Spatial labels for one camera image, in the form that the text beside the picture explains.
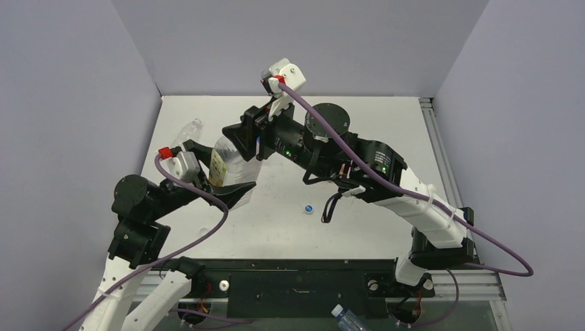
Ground large clear bottle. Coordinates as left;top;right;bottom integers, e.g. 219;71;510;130
208;136;263;187

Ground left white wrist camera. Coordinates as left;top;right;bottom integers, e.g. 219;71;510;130
158;147;201;183

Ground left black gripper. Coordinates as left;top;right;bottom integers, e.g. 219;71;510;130
150;140;256;219

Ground clear bottle blue-white cap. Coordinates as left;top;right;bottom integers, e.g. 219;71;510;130
173;118;203;146

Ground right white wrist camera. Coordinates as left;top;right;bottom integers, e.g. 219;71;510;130
261;58;306;121

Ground aluminium frame rail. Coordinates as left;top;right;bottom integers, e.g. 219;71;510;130
419;97;464;208

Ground water bottle under table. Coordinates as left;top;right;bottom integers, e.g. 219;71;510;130
331;304;368;331

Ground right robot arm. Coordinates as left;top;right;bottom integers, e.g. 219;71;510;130
222;103;475;294

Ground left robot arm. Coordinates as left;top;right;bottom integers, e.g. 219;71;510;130
65;139;256;330

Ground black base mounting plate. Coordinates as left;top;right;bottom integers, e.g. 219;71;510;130
179;259;435;319

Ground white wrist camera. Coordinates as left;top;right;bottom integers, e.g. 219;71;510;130
261;58;306;121
158;147;201;183

